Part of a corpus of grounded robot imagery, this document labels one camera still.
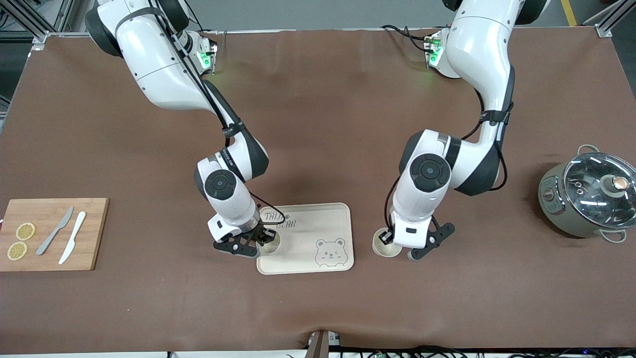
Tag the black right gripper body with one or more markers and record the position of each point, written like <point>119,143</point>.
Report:
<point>262,233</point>

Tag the white IKEA cup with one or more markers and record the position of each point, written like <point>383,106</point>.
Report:
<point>385,251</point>
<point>273,248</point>

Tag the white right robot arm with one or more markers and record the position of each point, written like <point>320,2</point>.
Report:
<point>164,64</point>

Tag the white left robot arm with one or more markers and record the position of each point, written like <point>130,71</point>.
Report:
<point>482,49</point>

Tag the cream bear print tray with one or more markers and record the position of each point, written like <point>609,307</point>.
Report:
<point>318,223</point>

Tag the brown table cloth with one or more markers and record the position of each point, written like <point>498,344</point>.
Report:
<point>318,308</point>

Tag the grey green electric pot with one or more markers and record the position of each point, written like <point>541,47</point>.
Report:
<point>556,209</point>

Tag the white plastic knife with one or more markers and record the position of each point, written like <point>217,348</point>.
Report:
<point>73,236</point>

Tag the grey plastic knife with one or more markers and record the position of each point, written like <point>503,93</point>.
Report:
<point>55,229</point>

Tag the bamboo cutting board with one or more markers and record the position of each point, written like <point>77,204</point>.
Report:
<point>49,258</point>

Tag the glass pot lid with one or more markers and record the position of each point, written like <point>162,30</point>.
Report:
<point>591,194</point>

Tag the lemon slice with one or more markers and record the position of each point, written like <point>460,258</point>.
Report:
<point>17,251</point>
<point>25,231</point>

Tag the camera mount post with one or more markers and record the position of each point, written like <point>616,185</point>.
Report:
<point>320,348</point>

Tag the aluminium frame profile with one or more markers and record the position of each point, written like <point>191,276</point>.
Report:
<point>30,20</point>
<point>603,30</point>

